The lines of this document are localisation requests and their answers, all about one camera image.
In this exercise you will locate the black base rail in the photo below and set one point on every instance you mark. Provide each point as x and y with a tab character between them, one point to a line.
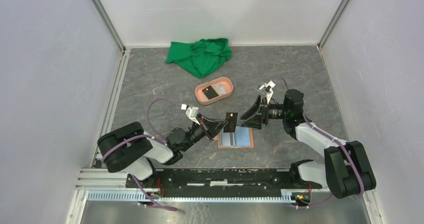
220	182

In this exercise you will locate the green cloth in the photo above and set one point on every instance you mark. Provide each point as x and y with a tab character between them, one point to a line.
200	58

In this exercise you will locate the black card under stack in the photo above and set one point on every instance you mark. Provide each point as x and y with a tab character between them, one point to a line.
209	92

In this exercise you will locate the white magstripe card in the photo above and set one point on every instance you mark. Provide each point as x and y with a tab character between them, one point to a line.
228	139

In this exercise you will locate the silver card in tray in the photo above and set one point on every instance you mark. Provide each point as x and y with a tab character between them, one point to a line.
220	89

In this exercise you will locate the brown leather card holder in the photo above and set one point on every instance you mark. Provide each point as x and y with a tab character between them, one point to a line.
243	138

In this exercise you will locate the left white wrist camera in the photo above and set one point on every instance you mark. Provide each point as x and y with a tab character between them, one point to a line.
190	111

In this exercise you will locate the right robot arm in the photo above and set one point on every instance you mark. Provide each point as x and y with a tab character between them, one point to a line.
346	170

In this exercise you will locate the black card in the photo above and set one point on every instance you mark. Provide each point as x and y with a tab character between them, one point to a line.
209	92
231	118

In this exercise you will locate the pink oval tray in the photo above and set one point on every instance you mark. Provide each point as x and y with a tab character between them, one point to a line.
201	97

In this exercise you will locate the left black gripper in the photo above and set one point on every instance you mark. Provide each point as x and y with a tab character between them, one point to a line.
211	128

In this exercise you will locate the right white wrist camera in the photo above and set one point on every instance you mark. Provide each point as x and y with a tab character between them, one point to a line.
267	89

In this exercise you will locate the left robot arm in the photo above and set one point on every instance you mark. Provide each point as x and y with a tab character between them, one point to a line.
131	149

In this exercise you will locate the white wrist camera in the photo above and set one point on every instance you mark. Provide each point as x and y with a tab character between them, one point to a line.
190	111
267	89

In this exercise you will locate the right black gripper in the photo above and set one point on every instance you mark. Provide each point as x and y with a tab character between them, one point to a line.
255	121

